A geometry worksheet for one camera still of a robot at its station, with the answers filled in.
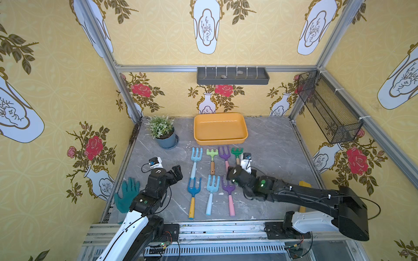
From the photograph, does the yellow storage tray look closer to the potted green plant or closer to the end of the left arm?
the potted green plant

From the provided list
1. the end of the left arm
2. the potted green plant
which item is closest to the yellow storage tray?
the potted green plant

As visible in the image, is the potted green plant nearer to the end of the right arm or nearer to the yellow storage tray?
the yellow storage tray

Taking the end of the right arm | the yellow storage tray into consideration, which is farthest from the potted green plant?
the end of the right arm

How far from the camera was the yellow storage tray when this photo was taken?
1071mm
